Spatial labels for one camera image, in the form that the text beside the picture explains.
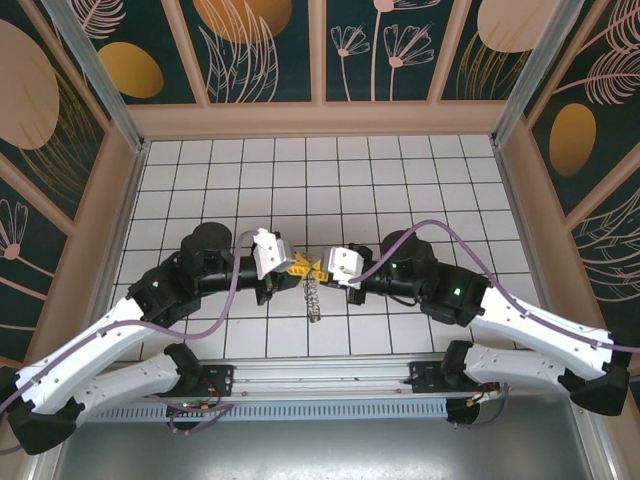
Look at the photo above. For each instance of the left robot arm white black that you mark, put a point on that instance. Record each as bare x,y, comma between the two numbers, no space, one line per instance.
75,360

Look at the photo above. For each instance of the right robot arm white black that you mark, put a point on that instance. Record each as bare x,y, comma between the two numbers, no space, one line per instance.
540,325

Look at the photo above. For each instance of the grey metal sheet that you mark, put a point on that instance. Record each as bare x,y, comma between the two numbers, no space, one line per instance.
320,450

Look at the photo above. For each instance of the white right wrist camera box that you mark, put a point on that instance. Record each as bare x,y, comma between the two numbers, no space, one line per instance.
342,265

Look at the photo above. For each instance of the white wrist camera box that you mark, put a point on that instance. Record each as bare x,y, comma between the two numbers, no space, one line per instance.
274,252
342,265

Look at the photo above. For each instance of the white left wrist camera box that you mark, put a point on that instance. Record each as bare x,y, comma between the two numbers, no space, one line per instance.
274,252

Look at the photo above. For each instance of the aluminium mounting rail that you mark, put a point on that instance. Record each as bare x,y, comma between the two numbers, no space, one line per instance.
320,375

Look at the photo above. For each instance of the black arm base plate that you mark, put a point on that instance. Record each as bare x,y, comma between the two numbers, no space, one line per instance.
220,375
425,377

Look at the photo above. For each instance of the aluminium frame post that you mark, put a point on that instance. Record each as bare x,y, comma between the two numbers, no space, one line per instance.
530,80
100,85

